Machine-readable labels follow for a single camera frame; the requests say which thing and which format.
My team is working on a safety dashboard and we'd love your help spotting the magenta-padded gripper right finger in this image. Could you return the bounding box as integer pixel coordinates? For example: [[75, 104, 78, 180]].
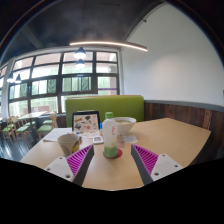
[[130, 143, 184, 186]]

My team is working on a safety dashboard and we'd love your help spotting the white bowl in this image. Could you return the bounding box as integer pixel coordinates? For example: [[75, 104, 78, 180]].
[[112, 116, 138, 136]]

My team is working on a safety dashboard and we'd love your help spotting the small white device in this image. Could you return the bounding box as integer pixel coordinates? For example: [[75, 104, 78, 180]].
[[92, 135, 105, 145]]

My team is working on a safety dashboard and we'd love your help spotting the curved linear ceiling light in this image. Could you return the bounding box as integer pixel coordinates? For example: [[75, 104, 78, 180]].
[[69, 40, 149, 52]]

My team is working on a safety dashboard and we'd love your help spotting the group of pendant lamps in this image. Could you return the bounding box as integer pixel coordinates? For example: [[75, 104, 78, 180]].
[[6, 46, 88, 84]]

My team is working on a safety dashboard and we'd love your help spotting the green booth bench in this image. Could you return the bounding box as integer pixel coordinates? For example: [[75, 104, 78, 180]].
[[64, 95, 145, 128]]

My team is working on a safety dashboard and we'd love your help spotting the green-capped clear drink bottle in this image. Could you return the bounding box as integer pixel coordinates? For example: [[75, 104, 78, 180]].
[[101, 111, 119, 159]]

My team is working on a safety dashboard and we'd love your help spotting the sticker-covered black tablet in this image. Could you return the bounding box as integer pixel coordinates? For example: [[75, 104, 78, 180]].
[[71, 110, 101, 133]]

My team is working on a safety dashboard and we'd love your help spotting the white paper sheet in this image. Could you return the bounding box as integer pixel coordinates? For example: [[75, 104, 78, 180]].
[[43, 127, 73, 143]]

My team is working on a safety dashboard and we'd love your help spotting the flat round red coaster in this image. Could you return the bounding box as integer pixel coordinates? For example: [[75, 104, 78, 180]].
[[102, 148, 123, 160]]

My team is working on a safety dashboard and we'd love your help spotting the white patterned paper cup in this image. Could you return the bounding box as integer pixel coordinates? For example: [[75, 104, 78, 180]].
[[57, 133, 82, 158]]

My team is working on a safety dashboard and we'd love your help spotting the group of green-seated wooden chairs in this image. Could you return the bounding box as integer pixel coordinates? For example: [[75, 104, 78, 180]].
[[0, 112, 58, 144]]

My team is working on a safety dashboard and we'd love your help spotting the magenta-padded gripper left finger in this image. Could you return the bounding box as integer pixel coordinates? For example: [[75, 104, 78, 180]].
[[43, 143, 95, 187]]

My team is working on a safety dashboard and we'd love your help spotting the wooden dining table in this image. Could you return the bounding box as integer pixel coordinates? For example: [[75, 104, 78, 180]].
[[18, 111, 48, 129]]

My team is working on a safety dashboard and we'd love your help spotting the white napkin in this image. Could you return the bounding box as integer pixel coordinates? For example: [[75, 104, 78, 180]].
[[123, 134, 139, 145]]

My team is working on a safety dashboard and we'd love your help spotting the colourful sticker sheet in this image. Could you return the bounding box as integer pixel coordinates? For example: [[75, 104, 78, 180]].
[[78, 130, 103, 139]]

